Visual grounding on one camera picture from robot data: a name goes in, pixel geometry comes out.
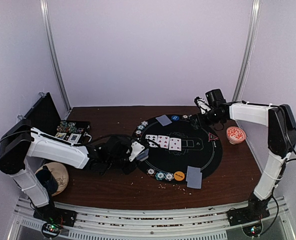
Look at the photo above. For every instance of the chips row in case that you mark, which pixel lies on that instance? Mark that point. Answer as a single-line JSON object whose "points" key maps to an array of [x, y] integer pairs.
{"points": [[67, 127]]}

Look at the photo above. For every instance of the beige patterned plate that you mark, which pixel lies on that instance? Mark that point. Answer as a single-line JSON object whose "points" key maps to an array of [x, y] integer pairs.
{"points": [[60, 173]]}

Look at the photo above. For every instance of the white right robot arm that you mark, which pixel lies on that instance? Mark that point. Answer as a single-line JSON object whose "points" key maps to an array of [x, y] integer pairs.
{"points": [[278, 119]]}

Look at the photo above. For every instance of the blue cream 10 chip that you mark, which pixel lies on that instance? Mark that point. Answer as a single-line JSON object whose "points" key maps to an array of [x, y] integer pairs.
{"points": [[169, 177], [144, 123]]}

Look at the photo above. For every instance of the round black poker mat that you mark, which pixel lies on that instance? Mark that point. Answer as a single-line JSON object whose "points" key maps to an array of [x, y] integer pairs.
{"points": [[196, 150]]}

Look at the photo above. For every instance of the red white patterned bowl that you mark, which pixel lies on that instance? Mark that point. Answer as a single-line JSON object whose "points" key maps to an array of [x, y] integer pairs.
{"points": [[235, 135]]}

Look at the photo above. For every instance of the single blue-backed playing card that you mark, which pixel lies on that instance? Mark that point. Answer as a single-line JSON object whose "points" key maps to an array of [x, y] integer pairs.
{"points": [[164, 120]]}

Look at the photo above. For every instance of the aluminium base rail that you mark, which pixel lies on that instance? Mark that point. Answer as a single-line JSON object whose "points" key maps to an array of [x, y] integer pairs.
{"points": [[206, 223]]}

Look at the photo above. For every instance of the dark blue mug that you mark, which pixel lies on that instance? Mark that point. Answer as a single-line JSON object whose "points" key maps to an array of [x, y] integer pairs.
{"points": [[47, 180]]}

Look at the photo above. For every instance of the aluminium frame post left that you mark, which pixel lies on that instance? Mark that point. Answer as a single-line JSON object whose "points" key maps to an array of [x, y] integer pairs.
{"points": [[51, 43]]}

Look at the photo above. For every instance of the blue small blind button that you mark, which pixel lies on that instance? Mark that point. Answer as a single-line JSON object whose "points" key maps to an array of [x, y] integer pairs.
{"points": [[175, 117]]}

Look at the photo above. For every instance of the five of diamonds card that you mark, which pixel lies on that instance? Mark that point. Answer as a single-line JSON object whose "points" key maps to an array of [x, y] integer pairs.
{"points": [[174, 144]]}

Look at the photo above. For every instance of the blue green 50 chip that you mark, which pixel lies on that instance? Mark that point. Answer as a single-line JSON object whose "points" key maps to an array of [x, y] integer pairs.
{"points": [[160, 176], [140, 127]]}

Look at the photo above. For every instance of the six of hearts card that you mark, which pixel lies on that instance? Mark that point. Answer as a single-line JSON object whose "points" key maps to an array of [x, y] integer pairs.
{"points": [[163, 141]]}

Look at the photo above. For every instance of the black poker set case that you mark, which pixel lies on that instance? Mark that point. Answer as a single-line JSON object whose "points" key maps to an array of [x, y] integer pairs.
{"points": [[44, 116]]}

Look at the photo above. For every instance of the face-up playing card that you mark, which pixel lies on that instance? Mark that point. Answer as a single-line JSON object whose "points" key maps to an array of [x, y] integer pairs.
{"points": [[152, 140]]}

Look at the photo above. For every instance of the aluminium frame post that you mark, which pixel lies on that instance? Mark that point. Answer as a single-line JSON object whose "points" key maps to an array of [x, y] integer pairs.
{"points": [[249, 47], [51, 43]]}

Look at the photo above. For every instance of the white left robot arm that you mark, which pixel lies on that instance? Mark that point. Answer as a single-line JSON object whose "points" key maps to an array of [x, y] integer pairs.
{"points": [[23, 141]]}

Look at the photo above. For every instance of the blue playing card deck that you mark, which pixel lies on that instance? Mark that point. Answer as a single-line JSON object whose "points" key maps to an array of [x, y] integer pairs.
{"points": [[143, 155]]}

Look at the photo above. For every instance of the red triangular all-in marker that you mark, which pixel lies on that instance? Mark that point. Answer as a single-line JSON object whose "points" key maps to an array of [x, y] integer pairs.
{"points": [[212, 137]]}

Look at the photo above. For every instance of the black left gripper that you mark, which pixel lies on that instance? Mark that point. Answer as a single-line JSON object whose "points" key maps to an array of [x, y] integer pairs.
{"points": [[128, 170]]}

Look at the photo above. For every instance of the yellow big blind button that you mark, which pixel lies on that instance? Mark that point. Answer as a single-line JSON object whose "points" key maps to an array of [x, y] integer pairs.
{"points": [[179, 176]]}

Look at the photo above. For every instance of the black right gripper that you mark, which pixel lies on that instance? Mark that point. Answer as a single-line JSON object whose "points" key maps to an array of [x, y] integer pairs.
{"points": [[193, 118]]}

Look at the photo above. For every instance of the blue-backed playing card box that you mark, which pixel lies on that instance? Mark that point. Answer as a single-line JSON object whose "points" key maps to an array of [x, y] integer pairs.
{"points": [[61, 135]]}

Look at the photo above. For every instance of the aluminium frame post right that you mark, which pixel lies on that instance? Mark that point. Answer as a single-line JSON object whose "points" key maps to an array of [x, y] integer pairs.
{"points": [[249, 47]]}

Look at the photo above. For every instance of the white playing card box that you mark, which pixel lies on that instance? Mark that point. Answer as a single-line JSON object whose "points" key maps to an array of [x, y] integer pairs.
{"points": [[74, 138]]}

